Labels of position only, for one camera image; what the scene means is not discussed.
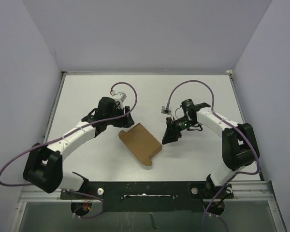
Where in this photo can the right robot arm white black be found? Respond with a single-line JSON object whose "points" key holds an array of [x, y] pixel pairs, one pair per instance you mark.
{"points": [[239, 145]]}

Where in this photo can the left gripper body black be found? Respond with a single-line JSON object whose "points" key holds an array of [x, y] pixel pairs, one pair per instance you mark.
{"points": [[121, 122]]}

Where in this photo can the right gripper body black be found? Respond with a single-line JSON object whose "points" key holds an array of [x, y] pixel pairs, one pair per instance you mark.
{"points": [[181, 124]]}

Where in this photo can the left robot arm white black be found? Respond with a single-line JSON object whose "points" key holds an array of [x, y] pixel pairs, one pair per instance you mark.
{"points": [[44, 166]]}

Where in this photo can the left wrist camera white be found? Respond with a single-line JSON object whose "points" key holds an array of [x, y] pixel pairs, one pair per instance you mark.
{"points": [[119, 96]]}

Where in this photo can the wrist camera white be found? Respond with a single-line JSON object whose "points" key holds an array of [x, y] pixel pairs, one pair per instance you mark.
{"points": [[119, 96], [166, 111]]}

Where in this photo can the brown cardboard box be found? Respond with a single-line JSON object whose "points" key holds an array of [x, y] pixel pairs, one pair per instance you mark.
{"points": [[141, 143]]}

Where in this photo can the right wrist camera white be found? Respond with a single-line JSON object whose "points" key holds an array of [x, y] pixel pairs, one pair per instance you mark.
{"points": [[166, 111]]}

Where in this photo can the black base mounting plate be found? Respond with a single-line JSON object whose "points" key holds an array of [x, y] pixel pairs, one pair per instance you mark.
{"points": [[151, 196]]}

